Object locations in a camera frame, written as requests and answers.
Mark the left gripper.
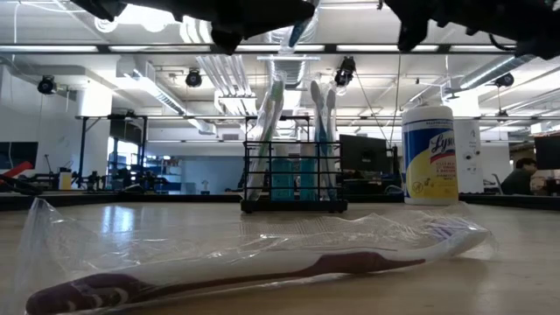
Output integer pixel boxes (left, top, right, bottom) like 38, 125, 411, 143
174, 0, 316, 56

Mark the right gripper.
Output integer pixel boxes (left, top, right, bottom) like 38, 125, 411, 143
384, 0, 517, 53

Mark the green handled toothbrush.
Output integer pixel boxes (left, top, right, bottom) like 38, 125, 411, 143
248, 72, 286, 201

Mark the small teal mouthwash bottle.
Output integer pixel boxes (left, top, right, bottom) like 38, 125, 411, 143
298, 143, 318, 201
270, 143, 295, 201

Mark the long ceiling light bar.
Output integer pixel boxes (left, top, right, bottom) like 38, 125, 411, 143
0, 42, 517, 55

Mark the black computer monitor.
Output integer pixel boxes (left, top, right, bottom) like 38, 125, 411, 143
534, 135, 560, 171
339, 134, 389, 185

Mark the Lysol wipes canister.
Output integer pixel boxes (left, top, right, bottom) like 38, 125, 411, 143
401, 103, 459, 207

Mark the person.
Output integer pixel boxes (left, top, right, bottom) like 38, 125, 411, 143
500, 157, 540, 196

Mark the red background object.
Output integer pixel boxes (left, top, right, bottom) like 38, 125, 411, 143
0, 160, 35, 186

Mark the silver ceiling air duct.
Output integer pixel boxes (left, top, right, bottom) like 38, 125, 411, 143
260, 25, 322, 91

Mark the thin hanging cable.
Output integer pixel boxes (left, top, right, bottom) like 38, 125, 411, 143
388, 51, 404, 148

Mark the black overhead camera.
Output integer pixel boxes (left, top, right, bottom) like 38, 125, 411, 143
332, 55, 357, 88

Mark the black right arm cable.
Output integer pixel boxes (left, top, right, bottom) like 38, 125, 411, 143
487, 32, 518, 50

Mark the black wire caddy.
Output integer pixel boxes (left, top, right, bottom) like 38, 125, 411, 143
240, 140, 350, 214

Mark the black aluminium table frame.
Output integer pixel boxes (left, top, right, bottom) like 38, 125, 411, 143
0, 190, 560, 212

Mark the black background station frame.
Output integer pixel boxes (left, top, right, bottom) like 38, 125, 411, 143
76, 113, 151, 190

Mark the purple handled wrapped toothbrush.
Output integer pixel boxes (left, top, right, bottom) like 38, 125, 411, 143
8, 197, 499, 315

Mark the black wall screen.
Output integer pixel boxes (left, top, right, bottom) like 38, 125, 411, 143
0, 141, 39, 171

